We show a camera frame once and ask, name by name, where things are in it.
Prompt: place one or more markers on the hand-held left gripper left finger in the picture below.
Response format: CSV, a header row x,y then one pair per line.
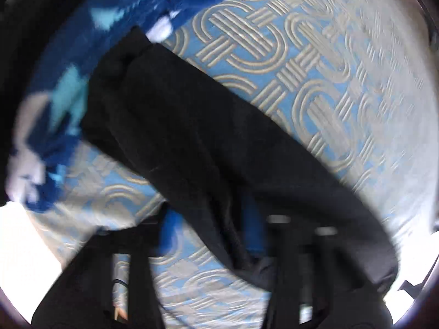
x,y
168,228

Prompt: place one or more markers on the black pants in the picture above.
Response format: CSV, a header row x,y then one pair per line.
x,y
205,126

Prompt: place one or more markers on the blue patterned bed sheet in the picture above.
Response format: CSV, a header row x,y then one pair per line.
x,y
308,58

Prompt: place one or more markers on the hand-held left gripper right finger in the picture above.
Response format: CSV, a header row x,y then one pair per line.
x,y
254,228

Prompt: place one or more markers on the blue plush blanket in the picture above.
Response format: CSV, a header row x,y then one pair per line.
x,y
68,41

